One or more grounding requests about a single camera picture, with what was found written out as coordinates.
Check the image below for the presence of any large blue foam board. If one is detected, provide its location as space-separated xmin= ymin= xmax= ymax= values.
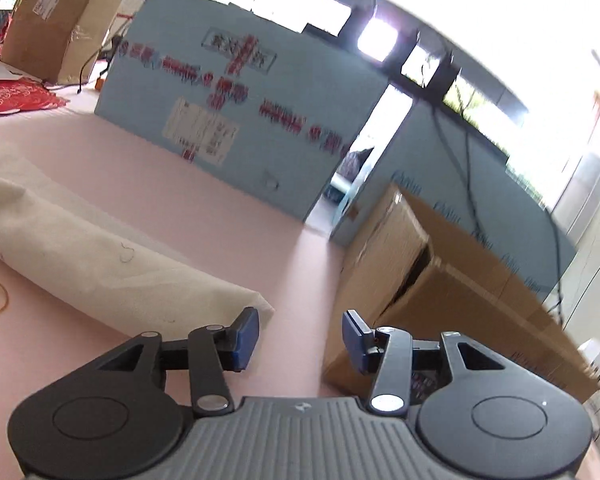
xmin=95 ymin=0 xmax=388 ymax=219

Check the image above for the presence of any brown cardboard box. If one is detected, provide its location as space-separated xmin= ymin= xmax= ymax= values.
xmin=323 ymin=184 xmax=600 ymax=402
xmin=1 ymin=0 xmax=122 ymax=84

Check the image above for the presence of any white fabric shopping bag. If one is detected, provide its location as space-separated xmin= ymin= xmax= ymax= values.
xmin=0 ymin=145 xmax=274 ymax=339

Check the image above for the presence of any near brown cardboard box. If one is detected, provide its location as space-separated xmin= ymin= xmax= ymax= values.
xmin=323 ymin=184 xmax=600 ymax=402

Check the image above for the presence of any black cable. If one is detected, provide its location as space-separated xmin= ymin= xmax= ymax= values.
xmin=429 ymin=104 xmax=566 ymax=321

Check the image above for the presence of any far brown cardboard box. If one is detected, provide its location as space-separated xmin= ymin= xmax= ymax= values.
xmin=1 ymin=0 xmax=122 ymax=84

